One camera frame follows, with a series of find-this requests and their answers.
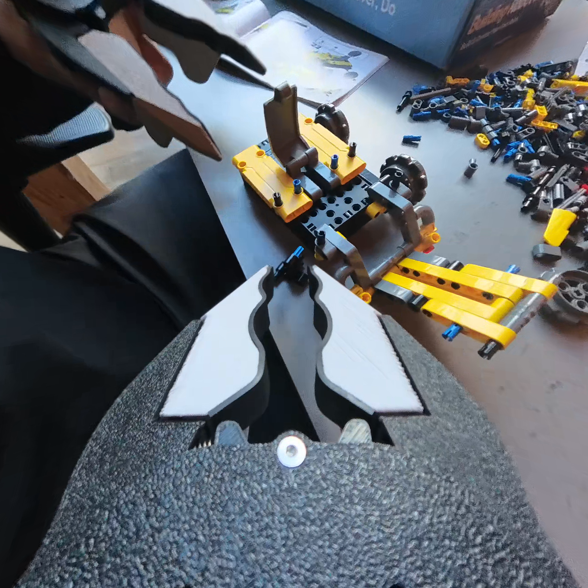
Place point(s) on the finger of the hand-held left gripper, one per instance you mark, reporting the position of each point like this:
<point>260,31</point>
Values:
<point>193,50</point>
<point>138,92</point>

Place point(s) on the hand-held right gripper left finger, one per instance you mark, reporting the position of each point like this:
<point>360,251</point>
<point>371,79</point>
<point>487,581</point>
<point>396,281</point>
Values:
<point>216,363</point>

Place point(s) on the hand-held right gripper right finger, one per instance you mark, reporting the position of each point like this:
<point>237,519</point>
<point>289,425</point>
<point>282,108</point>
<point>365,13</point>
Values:
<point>363,353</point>

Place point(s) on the black connector with blue pin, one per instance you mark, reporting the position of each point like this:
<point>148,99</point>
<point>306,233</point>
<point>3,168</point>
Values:
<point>291,270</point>

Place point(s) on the yellow black toy vehicle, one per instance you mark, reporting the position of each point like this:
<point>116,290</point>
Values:
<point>340,206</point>

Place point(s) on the thin black rod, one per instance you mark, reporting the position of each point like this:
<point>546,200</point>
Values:
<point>257,79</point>

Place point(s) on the vehicle instruction booklet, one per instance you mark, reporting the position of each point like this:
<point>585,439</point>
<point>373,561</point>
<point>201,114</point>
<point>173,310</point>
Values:
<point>317,59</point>

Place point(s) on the person's black pants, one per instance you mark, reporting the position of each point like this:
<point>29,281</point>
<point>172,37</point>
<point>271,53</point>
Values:
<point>92,321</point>

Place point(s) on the grey connector piece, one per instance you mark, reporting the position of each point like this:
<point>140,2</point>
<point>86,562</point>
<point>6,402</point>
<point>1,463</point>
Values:
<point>546,251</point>

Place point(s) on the dark grey bush piece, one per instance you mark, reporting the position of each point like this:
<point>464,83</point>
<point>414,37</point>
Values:
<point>470,167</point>

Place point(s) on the grey wheel rim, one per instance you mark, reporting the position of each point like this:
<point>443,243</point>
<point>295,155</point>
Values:
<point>569,289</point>

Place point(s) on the loose blue pin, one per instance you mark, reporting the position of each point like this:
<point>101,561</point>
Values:
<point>412,139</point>

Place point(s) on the blue cardboard box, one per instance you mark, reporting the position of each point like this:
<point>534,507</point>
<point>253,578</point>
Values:
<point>413,27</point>

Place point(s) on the yellow panel piece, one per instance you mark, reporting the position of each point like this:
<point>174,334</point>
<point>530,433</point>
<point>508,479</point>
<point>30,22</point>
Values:
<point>558,227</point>

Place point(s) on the pile of small dark pieces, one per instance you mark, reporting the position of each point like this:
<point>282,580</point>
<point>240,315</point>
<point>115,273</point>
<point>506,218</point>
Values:
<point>528,133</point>

